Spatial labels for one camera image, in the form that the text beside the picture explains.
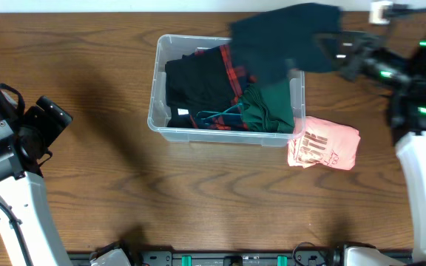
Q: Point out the green garment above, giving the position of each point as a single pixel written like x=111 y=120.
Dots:
x=259 y=109

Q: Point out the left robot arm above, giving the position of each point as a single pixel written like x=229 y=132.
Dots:
x=26 y=224

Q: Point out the pink printed shirt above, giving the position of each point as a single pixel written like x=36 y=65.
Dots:
x=324 y=142

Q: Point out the red navy plaid garment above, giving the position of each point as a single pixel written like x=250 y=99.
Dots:
x=235 y=81

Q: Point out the black garment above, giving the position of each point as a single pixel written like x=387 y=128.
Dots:
x=199 y=82

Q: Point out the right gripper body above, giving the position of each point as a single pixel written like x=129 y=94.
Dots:
x=368 y=47

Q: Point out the black folded pants in container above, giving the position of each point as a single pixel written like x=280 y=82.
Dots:
x=180 y=121

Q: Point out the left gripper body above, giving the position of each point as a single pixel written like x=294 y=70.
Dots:
x=37 y=130

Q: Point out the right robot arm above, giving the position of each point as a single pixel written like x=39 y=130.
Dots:
x=406 y=117

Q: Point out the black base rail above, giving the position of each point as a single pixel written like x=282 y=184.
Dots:
x=304 y=253

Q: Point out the dark teal garment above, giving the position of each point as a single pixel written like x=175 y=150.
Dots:
x=270 y=44

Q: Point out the clear plastic storage container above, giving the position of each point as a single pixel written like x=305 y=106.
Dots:
x=172 y=47

